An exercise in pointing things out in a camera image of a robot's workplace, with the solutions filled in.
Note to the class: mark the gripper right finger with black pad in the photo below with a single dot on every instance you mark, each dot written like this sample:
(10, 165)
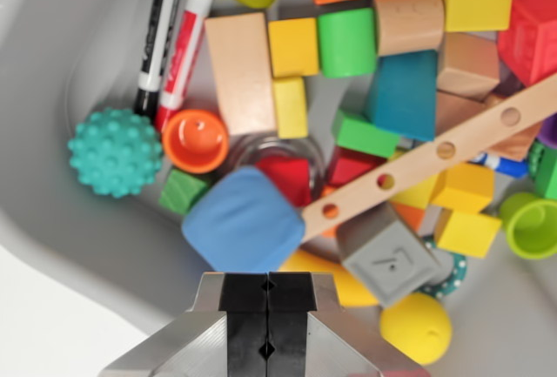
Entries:
(291, 333)

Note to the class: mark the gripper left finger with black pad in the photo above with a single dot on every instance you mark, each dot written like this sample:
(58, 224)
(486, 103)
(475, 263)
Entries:
(243, 333)

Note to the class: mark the grey plastic bin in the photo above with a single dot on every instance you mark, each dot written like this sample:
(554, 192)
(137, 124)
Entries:
(65, 46)

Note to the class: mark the blue soft fabric cube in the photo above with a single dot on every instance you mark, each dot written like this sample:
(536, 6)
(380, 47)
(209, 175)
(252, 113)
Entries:
(241, 220)

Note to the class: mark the grey embossed rubber cube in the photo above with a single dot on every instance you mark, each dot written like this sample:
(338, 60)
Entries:
(387, 259)

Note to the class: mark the yellow egg shaped toy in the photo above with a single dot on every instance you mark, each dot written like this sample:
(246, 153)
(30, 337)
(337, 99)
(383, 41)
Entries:
(415, 329)

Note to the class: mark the small green wooden block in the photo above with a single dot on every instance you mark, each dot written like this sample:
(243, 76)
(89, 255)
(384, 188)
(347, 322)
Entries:
(180, 192)

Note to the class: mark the clear glass jar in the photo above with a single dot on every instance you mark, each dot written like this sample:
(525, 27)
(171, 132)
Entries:
(315, 163)

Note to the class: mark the teal white dotted toy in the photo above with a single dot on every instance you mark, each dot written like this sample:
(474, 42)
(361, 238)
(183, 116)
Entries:
(454, 272)

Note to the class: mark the yellow wooden block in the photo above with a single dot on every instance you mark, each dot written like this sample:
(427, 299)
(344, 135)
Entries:
(293, 48)
(290, 107)
(463, 187)
(413, 194)
(467, 233)

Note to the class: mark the orange plastic cup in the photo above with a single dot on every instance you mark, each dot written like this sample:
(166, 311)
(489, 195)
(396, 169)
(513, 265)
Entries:
(196, 142)

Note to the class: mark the wooden strip with holes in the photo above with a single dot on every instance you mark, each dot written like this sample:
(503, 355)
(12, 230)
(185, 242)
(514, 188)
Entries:
(418, 168)

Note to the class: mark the teal spiky rubber ball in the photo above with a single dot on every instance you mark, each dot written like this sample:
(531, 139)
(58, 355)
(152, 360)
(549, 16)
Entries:
(115, 152)

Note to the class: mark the large natural wooden block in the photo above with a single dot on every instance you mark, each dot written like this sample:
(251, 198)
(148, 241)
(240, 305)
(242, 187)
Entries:
(241, 72)

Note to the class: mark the lime green plastic cup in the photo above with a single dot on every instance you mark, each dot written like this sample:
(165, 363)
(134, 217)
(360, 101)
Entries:
(531, 226)

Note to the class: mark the teal wooden block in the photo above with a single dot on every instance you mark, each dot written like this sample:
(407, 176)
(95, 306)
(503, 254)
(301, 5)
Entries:
(402, 94)

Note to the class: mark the blue dry erase marker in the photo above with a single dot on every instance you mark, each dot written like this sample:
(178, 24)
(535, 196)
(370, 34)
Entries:
(500, 166)

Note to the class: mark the red dry erase marker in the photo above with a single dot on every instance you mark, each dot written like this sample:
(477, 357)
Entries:
(180, 55)

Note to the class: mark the green wooden cylinder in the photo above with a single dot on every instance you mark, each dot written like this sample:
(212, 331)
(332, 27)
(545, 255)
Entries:
(346, 42)

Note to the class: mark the black dry erase marker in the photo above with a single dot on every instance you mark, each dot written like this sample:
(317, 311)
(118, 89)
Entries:
(152, 46)

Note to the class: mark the purple plastic cup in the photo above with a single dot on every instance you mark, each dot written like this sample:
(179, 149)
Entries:
(550, 131)

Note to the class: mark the red embossed rubber cube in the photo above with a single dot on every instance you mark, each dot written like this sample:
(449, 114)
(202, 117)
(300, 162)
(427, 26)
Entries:
(531, 33)

